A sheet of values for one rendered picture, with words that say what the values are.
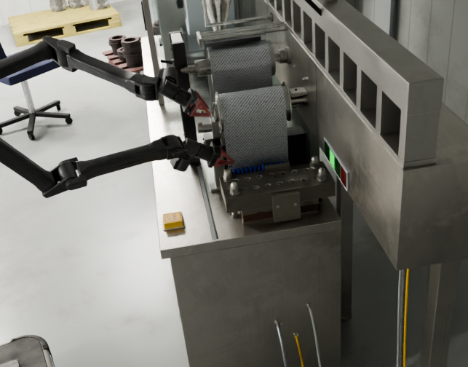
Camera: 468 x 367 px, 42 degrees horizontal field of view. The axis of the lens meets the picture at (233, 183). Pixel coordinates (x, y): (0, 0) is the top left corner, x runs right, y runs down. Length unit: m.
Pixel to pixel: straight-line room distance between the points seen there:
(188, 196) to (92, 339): 1.10
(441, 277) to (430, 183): 0.39
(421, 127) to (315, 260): 0.99
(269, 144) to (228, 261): 0.46
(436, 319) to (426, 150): 0.63
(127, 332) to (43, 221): 1.30
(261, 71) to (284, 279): 0.81
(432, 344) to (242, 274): 0.72
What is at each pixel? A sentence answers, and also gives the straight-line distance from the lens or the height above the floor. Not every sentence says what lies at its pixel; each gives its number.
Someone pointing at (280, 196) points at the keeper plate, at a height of 1.02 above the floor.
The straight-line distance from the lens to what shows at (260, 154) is 2.30.
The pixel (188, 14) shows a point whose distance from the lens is 3.14.
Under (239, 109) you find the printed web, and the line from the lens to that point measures 2.21.
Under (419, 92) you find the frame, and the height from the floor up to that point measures 1.63.
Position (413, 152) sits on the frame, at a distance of 1.47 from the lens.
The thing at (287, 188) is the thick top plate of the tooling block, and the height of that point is 1.03.
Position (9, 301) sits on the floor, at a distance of 3.63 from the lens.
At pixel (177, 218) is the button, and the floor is 0.92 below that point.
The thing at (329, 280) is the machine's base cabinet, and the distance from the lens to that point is 2.38.
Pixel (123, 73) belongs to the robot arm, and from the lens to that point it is 2.27.
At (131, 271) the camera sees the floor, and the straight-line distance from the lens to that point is 3.56.
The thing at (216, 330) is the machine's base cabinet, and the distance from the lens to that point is 2.43.
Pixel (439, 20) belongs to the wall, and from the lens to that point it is 4.25.
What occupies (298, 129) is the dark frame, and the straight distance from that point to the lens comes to 2.41.
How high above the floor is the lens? 2.18
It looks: 31 degrees down
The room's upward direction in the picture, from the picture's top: 6 degrees counter-clockwise
